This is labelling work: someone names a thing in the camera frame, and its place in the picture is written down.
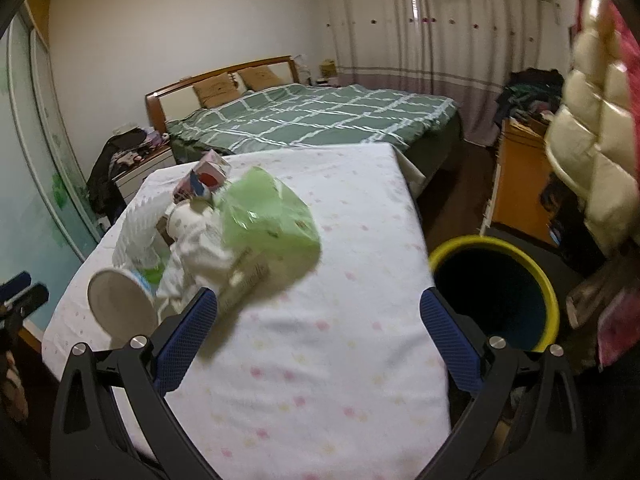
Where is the white paper cup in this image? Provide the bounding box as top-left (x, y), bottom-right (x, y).
top-left (87, 268), bottom-right (158, 341)

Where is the white foam fruit net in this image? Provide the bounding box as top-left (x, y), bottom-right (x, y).
top-left (112, 192), bottom-right (174, 275)

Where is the white tissue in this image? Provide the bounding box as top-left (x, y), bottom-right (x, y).
top-left (155, 200), bottom-right (235, 315)

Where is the green plastic bag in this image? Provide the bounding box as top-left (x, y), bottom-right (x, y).
top-left (219, 166), bottom-right (321, 282)

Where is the pink strawberry milk carton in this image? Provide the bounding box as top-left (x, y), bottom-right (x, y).
top-left (172, 150), bottom-right (231, 204)

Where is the green tea bottle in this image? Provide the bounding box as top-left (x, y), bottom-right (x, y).
top-left (217, 249), bottom-right (270, 315)

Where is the yellow rimmed dark trash bin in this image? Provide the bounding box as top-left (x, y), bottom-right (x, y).
top-left (430, 235), bottom-right (560, 352)

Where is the pink floral cloth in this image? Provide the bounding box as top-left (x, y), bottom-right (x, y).
top-left (566, 266), bottom-right (639, 368)

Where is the sliding wardrobe glass door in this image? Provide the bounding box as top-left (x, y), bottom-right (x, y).
top-left (1, 10), bottom-right (101, 338)

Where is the orange wooden desk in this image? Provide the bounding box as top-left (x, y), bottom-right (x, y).
top-left (480, 118), bottom-right (554, 246)

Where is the white nightstand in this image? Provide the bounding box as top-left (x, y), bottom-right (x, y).
top-left (114, 145), bottom-right (176, 204)

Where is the dark clothes pile on nightstand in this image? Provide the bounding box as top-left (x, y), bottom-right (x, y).
top-left (87, 127), bottom-right (166, 224)

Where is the cream puffer jacket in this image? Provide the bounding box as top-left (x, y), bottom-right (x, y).
top-left (546, 0), bottom-right (639, 254)

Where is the green checked duvet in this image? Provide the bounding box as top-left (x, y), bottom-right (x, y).
top-left (166, 84), bottom-right (459, 154)

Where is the clothes pile on desk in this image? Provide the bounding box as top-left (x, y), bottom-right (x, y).
top-left (492, 67), bottom-right (564, 128)

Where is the brown pillow left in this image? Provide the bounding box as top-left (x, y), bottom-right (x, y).
top-left (193, 73), bottom-right (241, 108)

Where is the brown pillow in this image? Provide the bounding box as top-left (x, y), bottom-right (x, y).
top-left (238, 65), bottom-right (283, 91)
top-left (193, 73), bottom-right (241, 108)

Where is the brown pillow right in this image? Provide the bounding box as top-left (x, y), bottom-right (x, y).
top-left (238, 65), bottom-right (283, 91)

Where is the striped pink white curtain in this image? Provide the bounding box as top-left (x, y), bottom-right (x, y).
top-left (322, 0), bottom-right (542, 146)

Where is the yellow box far nightstand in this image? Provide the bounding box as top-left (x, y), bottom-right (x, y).
top-left (320, 58), bottom-right (337, 79)

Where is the wooden bed frame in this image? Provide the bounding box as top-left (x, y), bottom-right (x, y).
top-left (145, 55), bottom-right (300, 133)

